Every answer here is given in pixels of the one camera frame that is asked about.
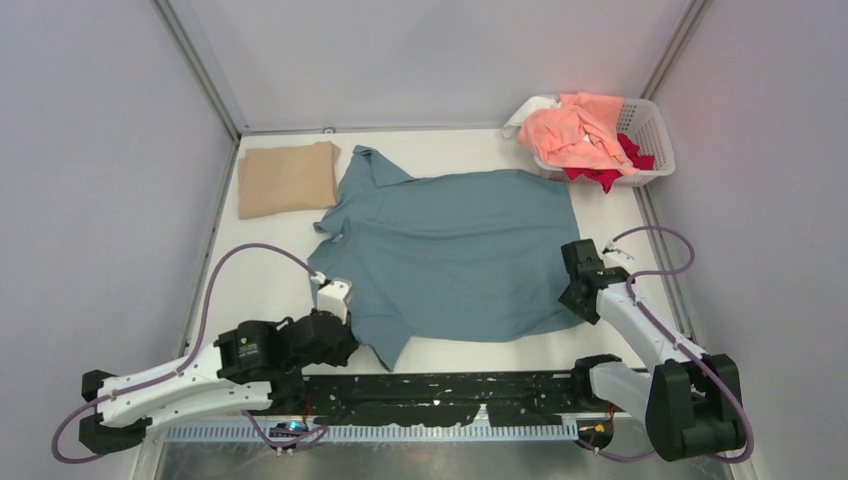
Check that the blue-grey polo t-shirt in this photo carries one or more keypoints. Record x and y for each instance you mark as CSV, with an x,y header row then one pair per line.
x,y
470,257

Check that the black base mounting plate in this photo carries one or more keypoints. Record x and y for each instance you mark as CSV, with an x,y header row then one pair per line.
x,y
522,398

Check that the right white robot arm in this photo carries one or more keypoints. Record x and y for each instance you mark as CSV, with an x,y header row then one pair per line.
x,y
688,401

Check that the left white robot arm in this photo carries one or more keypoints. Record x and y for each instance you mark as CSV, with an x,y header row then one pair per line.
x,y
256,367

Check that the folded tan t-shirt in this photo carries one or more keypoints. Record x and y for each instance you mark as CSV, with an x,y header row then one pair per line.
x,y
287,179

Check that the white plastic laundry basket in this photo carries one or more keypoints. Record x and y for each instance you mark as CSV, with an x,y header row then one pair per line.
x,y
641,121

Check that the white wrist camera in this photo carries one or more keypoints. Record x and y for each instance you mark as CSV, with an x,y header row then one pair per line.
x,y
611,252
333,295

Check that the aluminium front rail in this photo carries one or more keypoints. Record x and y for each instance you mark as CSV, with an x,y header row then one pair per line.
x,y
279,426

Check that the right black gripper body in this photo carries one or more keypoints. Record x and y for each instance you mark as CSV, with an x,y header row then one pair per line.
x,y
581,307

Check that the white t-shirt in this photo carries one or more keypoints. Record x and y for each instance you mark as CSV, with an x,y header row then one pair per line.
x,y
530,106

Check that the salmon pink t-shirt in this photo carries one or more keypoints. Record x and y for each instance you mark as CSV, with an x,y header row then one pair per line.
x,y
579,133

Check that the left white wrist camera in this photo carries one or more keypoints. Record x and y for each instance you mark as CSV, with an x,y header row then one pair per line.
x,y
333,295

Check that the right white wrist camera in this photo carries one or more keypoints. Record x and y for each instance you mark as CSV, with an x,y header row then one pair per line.
x,y
611,252

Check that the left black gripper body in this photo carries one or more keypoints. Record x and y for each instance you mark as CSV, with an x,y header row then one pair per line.
x,y
337,356

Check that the red t-shirt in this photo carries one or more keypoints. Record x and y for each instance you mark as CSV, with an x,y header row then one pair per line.
x,y
607,178

